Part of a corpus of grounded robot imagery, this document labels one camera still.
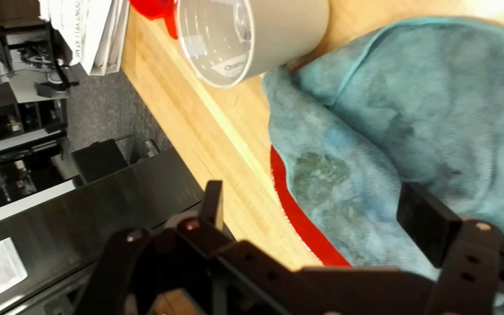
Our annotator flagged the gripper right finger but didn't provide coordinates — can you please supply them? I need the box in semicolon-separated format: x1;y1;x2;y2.
396;182;504;315

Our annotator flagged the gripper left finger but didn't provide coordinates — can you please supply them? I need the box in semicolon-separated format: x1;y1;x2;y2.
73;180;298;315

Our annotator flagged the blue cloth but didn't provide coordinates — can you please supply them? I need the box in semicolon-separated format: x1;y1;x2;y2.
262;17;504;315

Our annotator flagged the black cabinet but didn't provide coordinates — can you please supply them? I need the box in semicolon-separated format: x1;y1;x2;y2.
0;147;235;315

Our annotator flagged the black box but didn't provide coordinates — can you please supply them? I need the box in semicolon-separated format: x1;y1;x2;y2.
72;139;129;183

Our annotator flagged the shelf with gear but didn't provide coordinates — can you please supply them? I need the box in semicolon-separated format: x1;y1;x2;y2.
0;0;80;219

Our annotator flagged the stack of white papers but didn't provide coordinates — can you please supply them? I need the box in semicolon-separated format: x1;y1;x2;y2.
38;0;130;76

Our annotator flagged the red plastic cup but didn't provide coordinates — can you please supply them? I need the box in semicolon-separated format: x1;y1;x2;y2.
128;0;179;40

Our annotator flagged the beige cup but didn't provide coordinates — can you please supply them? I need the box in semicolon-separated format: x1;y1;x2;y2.
175;0;330;89

